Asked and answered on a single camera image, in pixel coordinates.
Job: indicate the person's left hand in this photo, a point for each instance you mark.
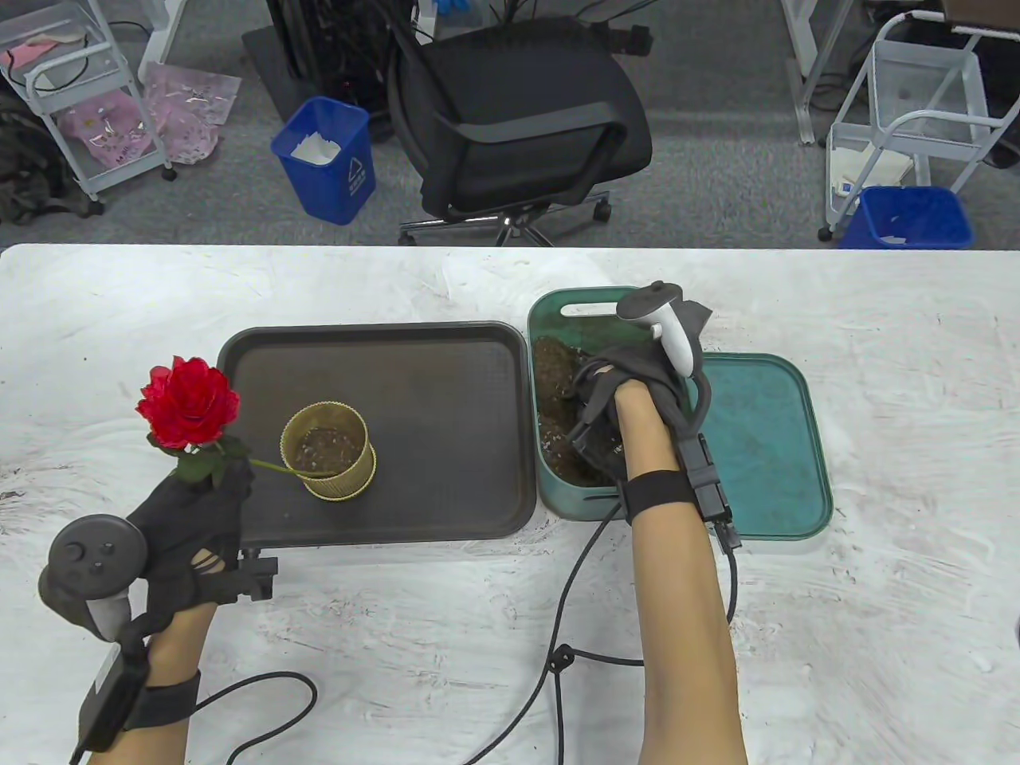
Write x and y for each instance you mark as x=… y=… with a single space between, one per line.
x=191 y=522

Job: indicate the person's right hand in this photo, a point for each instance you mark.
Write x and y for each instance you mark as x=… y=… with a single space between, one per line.
x=629 y=362

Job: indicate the brown potting mix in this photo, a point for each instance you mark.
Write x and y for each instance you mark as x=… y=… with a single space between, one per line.
x=554 y=374
x=327 y=450

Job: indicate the red artificial rose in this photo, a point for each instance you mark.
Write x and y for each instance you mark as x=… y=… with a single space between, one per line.
x=187 y=402

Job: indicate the teal plastic lid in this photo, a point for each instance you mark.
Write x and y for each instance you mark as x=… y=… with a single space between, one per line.
x=773 y=446

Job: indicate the person's left forearm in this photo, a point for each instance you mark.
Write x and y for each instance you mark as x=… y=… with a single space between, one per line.
x=179 y=637

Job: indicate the person's right forearm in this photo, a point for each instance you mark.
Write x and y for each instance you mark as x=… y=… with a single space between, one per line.
x=685 y=637

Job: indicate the grey and white hand controller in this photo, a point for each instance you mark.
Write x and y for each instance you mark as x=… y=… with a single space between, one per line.
x=669 y=327

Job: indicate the teal plastic storage box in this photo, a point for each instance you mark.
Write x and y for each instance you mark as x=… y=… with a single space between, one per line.
x=590 y=327

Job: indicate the gold ribbed flower pot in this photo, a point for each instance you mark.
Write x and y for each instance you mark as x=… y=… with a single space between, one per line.
x=335 y=488

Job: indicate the brown plastic tray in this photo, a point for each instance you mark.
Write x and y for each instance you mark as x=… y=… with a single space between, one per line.
x=446 y=398

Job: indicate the black office chair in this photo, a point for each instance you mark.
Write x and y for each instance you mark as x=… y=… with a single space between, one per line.
x=518 y=96

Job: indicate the white box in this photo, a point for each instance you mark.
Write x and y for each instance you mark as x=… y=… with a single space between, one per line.
x=872 y=171

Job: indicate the plain blue bin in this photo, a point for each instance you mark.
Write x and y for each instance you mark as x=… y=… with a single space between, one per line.
x=916 y=215

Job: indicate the white desk leg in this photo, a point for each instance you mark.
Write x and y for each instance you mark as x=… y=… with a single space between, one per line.
x=167 y=32
x=809 y=72

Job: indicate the blue bin with white symbol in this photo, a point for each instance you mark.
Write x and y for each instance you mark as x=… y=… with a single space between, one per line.
x=327 y=191

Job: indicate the crumpled white paper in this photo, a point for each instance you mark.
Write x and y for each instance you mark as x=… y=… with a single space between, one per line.
x=315 y=150

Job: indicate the dark fabric bag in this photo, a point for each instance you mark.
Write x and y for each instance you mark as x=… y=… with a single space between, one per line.
x=32 y=167

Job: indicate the pink plastic bag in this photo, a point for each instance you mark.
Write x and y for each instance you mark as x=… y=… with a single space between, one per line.
x=111 y=131
x=187 y=103

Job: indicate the black computer tower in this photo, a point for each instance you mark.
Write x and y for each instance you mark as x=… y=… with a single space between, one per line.
x=335 y=48

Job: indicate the white mesh rolling cart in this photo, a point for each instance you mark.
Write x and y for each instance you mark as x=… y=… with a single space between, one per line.
x=976 y=88

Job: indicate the brown cardboard box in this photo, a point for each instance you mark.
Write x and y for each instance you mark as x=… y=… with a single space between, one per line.
x=980 y=12

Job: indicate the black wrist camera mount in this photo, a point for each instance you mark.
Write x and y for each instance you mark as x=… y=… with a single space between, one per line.
x=705 y=478

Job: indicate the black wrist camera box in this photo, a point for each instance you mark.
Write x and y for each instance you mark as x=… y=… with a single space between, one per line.
x=111 y=701

